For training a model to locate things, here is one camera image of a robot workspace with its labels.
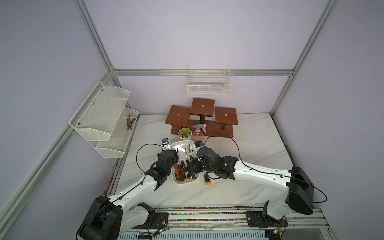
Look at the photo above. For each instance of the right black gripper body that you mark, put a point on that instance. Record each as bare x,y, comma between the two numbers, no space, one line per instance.
199,166

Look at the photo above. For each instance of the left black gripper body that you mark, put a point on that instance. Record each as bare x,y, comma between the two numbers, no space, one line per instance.
175,159

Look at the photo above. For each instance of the long yellow-dotted flathead screwdriver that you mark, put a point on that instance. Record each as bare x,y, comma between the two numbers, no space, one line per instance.
188,157

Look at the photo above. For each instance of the stubby black yellow screwdriver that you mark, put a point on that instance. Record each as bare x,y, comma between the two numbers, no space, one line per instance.
207,179

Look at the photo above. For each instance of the white plastic storage box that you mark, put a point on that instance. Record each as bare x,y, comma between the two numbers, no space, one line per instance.
181,145

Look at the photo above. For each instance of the black orange hex-collar screwdriver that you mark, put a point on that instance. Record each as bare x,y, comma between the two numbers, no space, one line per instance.
181,167

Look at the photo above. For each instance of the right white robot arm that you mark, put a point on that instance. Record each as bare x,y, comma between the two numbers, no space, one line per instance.
296,187

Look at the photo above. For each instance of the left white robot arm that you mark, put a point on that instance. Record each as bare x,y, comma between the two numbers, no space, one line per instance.
109,217

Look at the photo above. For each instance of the pink spray bottle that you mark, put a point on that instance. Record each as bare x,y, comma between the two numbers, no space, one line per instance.
198,134

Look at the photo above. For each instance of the potted green succulent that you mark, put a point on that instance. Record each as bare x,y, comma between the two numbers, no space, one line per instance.
185,134

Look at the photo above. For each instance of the brown wooden tiered stand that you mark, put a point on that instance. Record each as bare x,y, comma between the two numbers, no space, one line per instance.
219,121

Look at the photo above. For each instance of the white mesh lower shelf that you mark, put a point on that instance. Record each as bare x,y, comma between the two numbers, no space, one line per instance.
116,146

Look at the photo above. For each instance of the white mesh shelf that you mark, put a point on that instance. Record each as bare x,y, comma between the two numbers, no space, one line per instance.
96,119
116,146

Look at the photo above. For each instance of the brown twigs in shelf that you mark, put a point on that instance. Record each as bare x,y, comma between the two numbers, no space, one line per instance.
130,122

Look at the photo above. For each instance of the white mesh upper shelf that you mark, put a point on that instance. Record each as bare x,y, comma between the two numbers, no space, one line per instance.
96,119

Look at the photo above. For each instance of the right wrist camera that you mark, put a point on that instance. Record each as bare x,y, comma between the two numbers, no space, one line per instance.
199,144

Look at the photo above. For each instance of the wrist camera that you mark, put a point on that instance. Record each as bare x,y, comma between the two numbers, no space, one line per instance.
199,144
166,144

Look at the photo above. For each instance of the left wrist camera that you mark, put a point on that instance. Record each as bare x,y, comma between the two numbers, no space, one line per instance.
166,144

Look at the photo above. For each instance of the white wire wall basket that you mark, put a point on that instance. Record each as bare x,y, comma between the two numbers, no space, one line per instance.
208,80

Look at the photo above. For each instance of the aluminium frame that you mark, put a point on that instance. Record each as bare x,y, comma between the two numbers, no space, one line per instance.
49,62

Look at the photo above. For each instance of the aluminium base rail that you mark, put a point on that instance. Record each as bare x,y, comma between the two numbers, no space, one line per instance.
229,223

